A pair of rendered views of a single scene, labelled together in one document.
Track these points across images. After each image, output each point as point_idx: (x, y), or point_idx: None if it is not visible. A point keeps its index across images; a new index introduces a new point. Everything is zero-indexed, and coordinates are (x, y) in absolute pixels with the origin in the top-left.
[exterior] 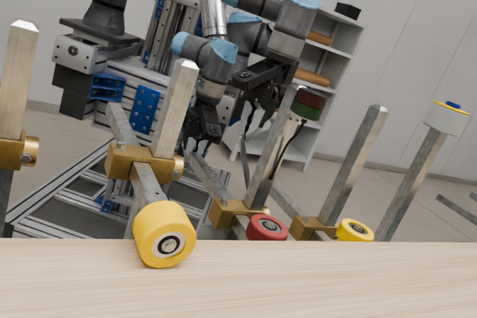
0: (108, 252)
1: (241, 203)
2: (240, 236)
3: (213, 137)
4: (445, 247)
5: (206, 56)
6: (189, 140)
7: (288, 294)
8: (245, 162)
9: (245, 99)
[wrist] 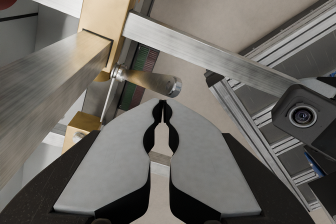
0: None
1: (106, 32)
2: None
3: (282, 99)
4: None
5: None
6: (329, 90)
7: None
8: (140, 80)
9: (269, 214)
